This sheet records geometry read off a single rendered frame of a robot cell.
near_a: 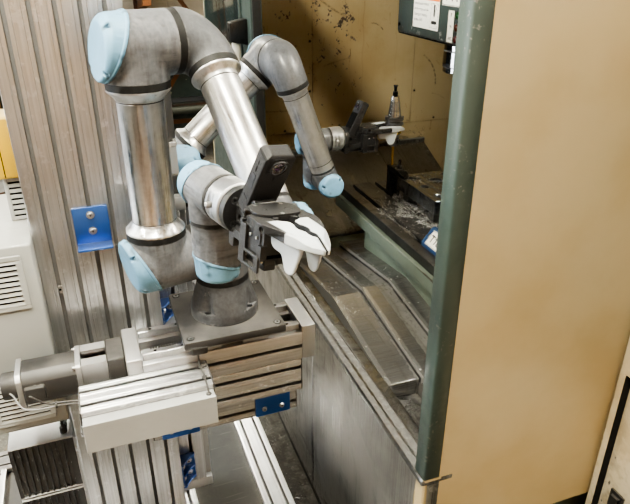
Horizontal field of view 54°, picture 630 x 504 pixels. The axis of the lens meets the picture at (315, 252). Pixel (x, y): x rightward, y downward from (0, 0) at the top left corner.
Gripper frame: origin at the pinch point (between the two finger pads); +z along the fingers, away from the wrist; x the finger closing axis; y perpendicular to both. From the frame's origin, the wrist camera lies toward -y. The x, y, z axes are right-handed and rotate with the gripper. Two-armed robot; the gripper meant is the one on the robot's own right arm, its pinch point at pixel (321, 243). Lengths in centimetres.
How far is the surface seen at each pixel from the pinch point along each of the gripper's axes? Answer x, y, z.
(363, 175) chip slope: -154, 48, -170
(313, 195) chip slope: -125, 56, -169
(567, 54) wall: -46, -24, -4
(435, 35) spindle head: -99, -22, -84
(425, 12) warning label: -100, -28, -90
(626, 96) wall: -60, -18, 0
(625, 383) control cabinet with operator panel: -81, 40, 6
